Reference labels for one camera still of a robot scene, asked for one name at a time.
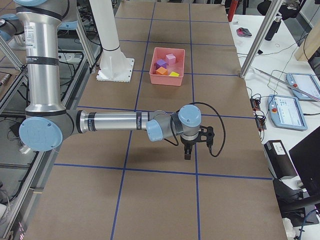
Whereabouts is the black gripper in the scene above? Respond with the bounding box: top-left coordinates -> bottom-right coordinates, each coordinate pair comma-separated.
180,135 -> 200,160

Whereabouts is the yellow foam block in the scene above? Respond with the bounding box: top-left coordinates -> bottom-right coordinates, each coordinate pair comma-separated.
169,71 -> 180,77

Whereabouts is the orange foam block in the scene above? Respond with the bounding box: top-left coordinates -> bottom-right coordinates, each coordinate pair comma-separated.
155,66 -> 168,76

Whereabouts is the purple foam block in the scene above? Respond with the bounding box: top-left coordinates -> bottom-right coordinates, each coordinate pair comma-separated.
155,59 -> 167,70

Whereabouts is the light pink foam block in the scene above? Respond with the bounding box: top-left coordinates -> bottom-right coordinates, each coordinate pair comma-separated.
165,53 -> 176,66

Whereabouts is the pink plastic bin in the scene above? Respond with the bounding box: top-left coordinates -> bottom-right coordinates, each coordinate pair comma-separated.
149,47 -> 185,87

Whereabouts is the black box with label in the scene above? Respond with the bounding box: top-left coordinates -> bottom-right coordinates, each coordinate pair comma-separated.
264,140 -> 297,180

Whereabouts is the blue teach pendant near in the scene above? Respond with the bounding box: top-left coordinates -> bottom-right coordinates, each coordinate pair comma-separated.
267,94 -> 308,131

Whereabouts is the blue teach pendant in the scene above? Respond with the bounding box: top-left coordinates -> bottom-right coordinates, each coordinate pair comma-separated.
286,73 -> 320,99
267,94 -> 308,131

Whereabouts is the black monitor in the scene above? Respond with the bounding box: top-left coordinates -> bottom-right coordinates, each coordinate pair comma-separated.
289,127 -> 320,196

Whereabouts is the grey pink cloth pouch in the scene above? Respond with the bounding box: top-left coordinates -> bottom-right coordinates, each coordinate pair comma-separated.
236,27 -> 252,38

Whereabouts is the reacher grabber tool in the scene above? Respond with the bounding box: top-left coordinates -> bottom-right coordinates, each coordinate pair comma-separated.
252,67 -> 320,102

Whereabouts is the blue teach pendant far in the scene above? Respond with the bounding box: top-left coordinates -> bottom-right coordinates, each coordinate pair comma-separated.
286,73 -> 320,99

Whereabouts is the black water bottle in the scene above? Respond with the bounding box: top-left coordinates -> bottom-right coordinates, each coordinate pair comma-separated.
264,15 -> 282,41

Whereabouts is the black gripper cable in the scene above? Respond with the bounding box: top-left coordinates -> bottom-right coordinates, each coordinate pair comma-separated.
164,101 -> 226,158

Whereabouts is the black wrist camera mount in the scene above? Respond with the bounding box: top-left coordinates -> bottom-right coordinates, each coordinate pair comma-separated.
198,125 -> 215,149

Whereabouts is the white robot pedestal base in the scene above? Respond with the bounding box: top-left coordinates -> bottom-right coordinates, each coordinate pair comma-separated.
89,0 -> 135,83

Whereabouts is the aluminium frame post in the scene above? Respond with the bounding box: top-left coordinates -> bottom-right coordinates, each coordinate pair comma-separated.
239,0 -> 283,79

